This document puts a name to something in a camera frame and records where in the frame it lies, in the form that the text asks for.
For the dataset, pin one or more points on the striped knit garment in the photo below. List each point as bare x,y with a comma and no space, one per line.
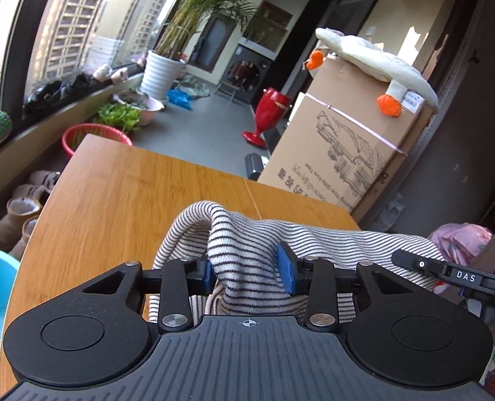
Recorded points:
247,259

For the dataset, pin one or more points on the pink bag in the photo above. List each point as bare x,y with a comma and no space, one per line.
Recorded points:
460,240

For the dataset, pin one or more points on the dark front-loading washing machine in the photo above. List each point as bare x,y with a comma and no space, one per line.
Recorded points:
247,73

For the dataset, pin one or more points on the white goose plush toy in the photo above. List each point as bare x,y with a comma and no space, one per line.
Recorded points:
368,58

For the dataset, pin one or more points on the large printed cardboard box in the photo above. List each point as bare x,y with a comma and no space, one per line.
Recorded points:
335,154

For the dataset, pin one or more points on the white plastic bag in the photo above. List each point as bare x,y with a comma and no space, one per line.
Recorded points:
393,211

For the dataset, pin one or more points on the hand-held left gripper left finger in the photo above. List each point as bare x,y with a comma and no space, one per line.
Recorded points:
207,277

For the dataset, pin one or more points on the black roller device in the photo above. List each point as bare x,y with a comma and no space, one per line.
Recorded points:
255,167

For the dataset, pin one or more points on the black shoe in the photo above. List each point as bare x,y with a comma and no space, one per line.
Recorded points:
78,82
42,92

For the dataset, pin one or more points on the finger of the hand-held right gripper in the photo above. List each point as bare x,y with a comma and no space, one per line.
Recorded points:
418,264

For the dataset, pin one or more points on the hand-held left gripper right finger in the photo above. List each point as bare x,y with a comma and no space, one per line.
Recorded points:
285,265

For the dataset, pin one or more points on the red goblet-shaped stool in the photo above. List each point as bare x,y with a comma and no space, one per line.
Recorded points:
270,108

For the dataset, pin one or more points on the pale pink shoes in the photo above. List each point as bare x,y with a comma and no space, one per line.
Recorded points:
109,73

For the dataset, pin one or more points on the white cabinet with dark door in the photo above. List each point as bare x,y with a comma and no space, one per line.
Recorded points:
216,44

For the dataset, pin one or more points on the pink basin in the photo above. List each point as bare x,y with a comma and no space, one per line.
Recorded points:
153,110

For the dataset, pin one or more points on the blue plastic bag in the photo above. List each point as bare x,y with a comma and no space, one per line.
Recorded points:
179,99

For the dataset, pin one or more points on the green leafy plants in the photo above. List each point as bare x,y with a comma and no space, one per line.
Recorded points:
120,117

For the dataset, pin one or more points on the beige boots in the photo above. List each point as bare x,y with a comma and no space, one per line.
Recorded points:
19,213

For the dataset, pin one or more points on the red basin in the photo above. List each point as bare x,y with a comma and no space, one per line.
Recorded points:
69,142

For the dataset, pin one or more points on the potted palm in white pot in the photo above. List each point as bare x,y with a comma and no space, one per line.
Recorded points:
161,73

